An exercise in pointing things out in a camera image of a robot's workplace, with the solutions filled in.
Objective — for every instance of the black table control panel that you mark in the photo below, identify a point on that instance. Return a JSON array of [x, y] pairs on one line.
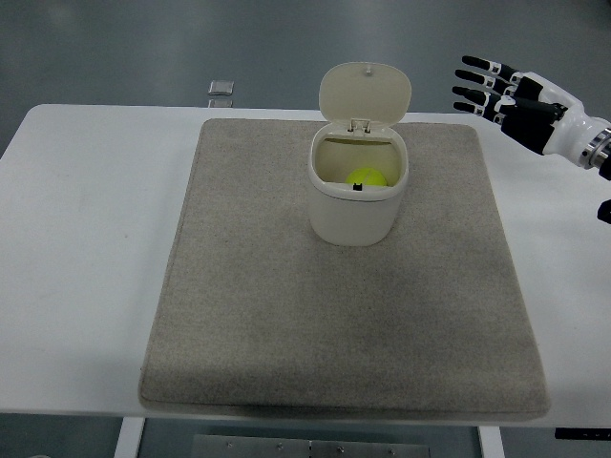
[[573, 433]]

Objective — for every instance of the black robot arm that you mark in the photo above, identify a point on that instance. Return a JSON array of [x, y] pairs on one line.
[[597, 150]]

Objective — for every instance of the grey felt mat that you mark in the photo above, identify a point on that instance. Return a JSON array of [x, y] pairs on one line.
[[310, 324]]

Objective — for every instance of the yellow-green tennis ball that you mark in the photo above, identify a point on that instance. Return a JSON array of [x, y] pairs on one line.
[[365, 176]]

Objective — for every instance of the grey metal plate with screws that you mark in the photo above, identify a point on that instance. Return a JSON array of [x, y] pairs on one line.
[[248, 448]]

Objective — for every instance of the white table leg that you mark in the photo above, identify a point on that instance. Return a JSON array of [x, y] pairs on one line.
[[489, 443], [128, 439]]

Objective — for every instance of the small metal floor plate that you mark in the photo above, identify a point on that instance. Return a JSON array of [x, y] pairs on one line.
[[222, 87], [220, 103]]

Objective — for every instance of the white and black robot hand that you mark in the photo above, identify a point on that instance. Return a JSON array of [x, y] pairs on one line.
[[568, 129]]

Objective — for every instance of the cream plastic bin with lid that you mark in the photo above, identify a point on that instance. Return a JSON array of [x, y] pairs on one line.
[[355, 217]]

